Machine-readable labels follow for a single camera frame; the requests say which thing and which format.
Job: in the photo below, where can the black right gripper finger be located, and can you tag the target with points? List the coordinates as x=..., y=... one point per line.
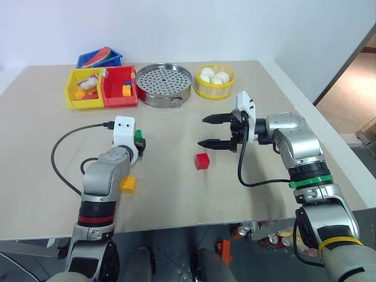
x=216, y=144
x=217, y=118

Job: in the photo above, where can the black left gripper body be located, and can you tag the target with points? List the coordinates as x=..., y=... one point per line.
x=141, y=146

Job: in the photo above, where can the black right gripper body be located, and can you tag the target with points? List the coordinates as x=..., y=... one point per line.
x=236, y=130

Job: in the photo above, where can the green toy cube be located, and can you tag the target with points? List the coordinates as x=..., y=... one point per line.
x=138, y=135

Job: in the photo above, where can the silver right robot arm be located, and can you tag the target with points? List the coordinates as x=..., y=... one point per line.
x=296, y=141

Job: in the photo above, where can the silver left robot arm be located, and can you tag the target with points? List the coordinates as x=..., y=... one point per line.
x=100, y=173

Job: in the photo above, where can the red toy cube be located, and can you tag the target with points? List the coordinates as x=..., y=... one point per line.
x=202, y=161

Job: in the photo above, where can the yellow round steamer basket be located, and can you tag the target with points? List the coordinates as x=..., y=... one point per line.
x=214, y=91

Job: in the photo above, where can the white toy bun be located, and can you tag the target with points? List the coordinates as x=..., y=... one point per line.
x=216, y=80
x=224, y=75
x=205, y=75

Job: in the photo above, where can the yellow toy cube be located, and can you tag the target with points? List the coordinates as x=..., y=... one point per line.
x=128, y=185

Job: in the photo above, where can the red plastic bin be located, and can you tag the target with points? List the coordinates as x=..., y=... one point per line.
x=117, y=101

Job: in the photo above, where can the yellow block with blue top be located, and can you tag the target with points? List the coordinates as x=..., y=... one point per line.
x=126, y=90

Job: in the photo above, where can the perforated steel steamer tray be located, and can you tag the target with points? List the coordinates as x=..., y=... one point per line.
x=163, y=79

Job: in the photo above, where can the orange toy block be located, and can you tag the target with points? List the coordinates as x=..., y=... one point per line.
x=79, y=95

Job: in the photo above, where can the white crumpled plastic bag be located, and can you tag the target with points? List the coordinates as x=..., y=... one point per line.
x=87, y=82

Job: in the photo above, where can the yellow plastic bin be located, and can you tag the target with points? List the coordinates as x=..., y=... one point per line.
x=69, y=94

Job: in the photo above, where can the blue plastic bin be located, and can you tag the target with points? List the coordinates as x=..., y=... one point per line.
x=115, y=60

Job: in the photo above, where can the orange drink can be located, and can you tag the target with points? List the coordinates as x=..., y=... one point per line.
x=239, y=231

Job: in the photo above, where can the toy watermelon slice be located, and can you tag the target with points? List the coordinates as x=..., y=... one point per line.
x=98, y=55

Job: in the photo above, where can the red drink can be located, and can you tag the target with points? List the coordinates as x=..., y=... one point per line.
x=285, y=241
x=272, y=239

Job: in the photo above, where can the dark rounded shape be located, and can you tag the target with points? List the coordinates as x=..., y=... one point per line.
x=211, y=267

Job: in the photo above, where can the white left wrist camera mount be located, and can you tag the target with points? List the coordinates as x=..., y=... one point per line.
x=124, y=132

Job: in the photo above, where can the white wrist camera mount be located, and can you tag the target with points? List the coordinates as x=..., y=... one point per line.
x=124, y=132
x=245, y=102

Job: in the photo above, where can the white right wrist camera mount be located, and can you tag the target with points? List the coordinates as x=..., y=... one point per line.
x=245, y=102

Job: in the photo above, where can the orange plastic bracket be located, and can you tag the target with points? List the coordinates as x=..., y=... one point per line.
x=224, y=251

